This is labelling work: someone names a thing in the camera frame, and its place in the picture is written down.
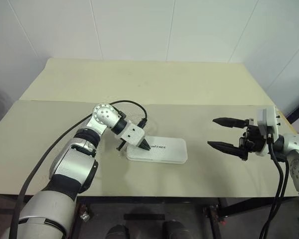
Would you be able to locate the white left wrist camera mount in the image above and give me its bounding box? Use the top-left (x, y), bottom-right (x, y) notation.
top-left (118, 123), bottom-right (146, 147)

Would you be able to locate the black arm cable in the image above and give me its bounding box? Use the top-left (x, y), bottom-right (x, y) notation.
top-left (8, 100), bottom-right (148, 239)
top-left (263, 158), bottom-right (290, 239)
top-left (260, 141), bottom-right (284, 239)

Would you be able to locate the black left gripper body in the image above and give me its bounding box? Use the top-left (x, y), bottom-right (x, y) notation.
top-left (116, 138), bottom-right (127, 152)

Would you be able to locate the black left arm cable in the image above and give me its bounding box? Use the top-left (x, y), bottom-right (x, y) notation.
top-left (8, 100), bottom-right (148, 239)

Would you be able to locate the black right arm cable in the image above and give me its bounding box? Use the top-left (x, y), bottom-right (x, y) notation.
top-left (263, 158), bottom-right (290, 239)
top-left (260, 141), bottom-right (284, 239)

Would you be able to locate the flat black bar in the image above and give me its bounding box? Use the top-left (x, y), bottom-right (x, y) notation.
top-left (123, 213), bottom-right (165, 221)

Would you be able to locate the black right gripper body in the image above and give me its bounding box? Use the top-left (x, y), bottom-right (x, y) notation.
top-left (238, 123), bottom-right (267, 161)

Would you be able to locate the dark rounded shape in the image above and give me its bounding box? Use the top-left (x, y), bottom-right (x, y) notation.
top-left (161, 220), bottom-right (190, 239)
top-left (106, 223), bottom-right (131, 239)

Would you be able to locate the black metal table frame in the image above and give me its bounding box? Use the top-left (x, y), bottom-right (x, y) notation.
top-left (72, 197), bottom-right (299, 239)

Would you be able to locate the white plastic pencil case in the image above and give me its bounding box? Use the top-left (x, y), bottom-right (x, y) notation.
top-left (126, 135), bottom-right (189, 164)

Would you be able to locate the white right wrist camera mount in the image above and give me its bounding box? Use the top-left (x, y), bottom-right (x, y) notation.
top-left (257, 106), bottom-right (282, 157)

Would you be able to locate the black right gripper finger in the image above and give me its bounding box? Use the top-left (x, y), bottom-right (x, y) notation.
top-left (212, 117), bottom-right (250, 129)
top-left (207, 140), bottom-right (242, 158)

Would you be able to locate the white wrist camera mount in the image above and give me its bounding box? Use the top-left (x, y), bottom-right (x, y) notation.
top-left (118, 123), bottom-right (146, 147)
top-left (257, 106), bottom-right (282, 157)

